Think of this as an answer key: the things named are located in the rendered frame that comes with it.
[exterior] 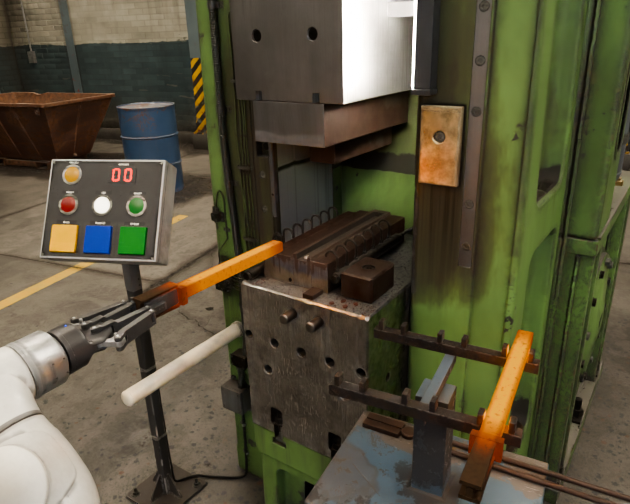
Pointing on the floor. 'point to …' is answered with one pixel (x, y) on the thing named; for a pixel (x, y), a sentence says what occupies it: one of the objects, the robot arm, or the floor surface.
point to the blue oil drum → (151, 134)
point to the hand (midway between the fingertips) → (158, 301)
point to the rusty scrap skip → (40, 126)
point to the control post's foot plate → (146, 493)
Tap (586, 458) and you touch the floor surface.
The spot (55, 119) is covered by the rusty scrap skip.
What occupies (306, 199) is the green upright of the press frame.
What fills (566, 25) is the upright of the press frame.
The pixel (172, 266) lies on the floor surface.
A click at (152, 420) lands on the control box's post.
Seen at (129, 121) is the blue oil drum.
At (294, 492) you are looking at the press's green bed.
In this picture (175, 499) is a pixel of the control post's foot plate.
